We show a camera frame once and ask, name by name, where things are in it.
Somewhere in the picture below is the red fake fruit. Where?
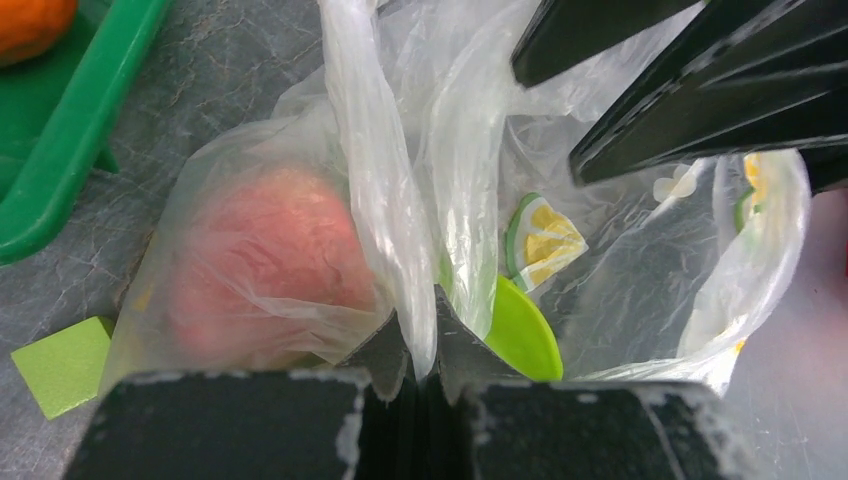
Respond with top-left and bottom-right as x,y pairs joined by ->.
167,168 -> 379,369

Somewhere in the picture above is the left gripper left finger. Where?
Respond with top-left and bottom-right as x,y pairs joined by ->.
65,318 -> 416,479

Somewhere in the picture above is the green fake fruit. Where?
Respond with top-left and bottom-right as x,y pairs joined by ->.
484,275 -> 564,381

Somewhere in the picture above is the orange fake fruit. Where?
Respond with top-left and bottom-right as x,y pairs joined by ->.
1,0 -> 78,67

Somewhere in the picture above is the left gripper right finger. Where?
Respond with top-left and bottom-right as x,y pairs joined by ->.
420,289 -> 756,479

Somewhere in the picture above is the lime green small block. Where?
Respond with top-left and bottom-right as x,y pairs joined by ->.
11,316 -> 114,420

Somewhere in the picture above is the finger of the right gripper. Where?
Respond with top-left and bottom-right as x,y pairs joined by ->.
569,0 -> 847,193
510,0 -> 696,88

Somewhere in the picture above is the clear plastic bag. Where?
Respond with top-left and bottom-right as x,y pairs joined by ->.
100,1 -> 811,393

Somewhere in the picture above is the green plastic tray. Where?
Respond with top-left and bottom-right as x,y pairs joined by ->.
1,1 -> 170,265

